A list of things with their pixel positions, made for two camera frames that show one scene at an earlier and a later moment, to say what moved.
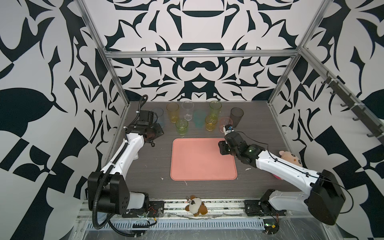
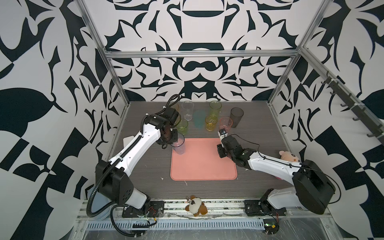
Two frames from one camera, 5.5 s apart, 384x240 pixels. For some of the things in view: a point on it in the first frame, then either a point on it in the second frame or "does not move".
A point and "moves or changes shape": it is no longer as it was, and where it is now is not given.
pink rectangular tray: x=198 y=159 does not move
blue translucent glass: x=160 y=118 moves or changes shape
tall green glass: x=215 y=106 does not move
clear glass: x=187 y=106 does not move
